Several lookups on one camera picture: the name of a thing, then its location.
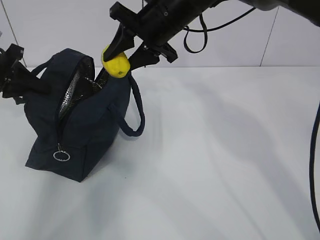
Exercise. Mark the dark navy fabric lunch bag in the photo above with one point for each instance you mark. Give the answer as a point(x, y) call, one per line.
point(78, 121)

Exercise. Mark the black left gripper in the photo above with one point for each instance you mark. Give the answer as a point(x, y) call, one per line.
point(15, 79)

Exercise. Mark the yellow toy lemon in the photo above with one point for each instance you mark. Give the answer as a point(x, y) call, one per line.
point(118, 67)

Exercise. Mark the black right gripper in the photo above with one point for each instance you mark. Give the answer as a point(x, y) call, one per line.
point(153, 24)

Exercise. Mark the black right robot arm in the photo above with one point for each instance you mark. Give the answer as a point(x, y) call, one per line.
point(185, 11)

